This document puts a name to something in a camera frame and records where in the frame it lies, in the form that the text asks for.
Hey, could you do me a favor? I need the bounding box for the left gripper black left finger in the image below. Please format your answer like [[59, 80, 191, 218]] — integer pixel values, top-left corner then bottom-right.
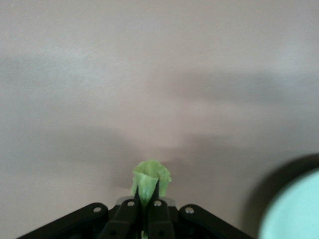
[[98, 185, 141, 239]]

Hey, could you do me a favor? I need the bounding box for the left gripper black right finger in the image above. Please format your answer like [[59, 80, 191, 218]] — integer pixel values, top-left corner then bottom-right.
[[146, 178, 175, 239]]

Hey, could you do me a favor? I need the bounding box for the green lettuce leaf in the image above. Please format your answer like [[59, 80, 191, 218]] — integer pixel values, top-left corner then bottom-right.
[[131, 159, 172, 204]]

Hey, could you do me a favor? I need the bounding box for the mint green round plate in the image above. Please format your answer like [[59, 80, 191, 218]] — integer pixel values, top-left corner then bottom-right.
[[258, 168, 319, 239]]

